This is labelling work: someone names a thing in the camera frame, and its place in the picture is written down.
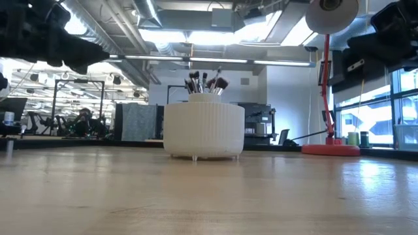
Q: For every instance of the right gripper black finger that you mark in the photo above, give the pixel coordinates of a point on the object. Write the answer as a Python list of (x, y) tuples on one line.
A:
[(382, 49)]

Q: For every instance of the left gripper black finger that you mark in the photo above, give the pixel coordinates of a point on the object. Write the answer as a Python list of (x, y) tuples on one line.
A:
[(79, 68), (81, 49)]

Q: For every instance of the long thin black makeup brush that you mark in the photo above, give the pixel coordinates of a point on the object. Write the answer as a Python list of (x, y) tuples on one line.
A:
[(217, 73)]

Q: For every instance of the person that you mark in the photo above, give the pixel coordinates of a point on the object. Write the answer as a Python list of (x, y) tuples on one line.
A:
[(83, 122)]

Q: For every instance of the red desk lamp white shade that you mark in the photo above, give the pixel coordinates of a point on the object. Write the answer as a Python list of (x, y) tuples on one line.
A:
[(326, 98)]

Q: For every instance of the black computer monitor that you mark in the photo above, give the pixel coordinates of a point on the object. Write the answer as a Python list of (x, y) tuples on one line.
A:
[(13, 107)]

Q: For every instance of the grey cloth panel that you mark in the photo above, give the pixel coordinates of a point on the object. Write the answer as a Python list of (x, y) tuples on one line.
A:
[(138, 122)]

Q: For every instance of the white cup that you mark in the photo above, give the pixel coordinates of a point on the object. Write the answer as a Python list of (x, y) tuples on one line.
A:
[(9, 118)]

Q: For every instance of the clear plastic bin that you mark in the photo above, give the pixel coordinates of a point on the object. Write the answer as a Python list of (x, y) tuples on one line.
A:
[(407, 137)]

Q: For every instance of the dark cylindrical cup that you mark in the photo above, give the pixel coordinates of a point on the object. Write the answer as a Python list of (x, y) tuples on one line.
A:
[(364, 139)]

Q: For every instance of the green cup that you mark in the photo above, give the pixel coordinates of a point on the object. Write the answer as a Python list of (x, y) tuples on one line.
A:
[(353, 139)]

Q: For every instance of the dark office chair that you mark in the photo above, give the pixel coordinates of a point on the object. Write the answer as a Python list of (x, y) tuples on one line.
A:
[(283, 136)]

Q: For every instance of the long ceiling light strip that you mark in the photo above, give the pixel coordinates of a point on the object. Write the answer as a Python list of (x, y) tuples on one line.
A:
[(215, 60)]

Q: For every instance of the white ribbed round organizer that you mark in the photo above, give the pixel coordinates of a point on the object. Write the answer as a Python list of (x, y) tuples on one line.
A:
[(204, 130)]

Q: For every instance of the black machine workstation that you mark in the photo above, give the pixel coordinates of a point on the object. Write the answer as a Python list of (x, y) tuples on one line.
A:
[(259, 120)]

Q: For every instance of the tall black metal frame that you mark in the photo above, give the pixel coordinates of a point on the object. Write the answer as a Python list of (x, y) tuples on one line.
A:
[(55, 101)]

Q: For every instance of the black frame with camera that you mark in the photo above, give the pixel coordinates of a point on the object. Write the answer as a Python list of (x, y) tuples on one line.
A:
[(170, 93)]

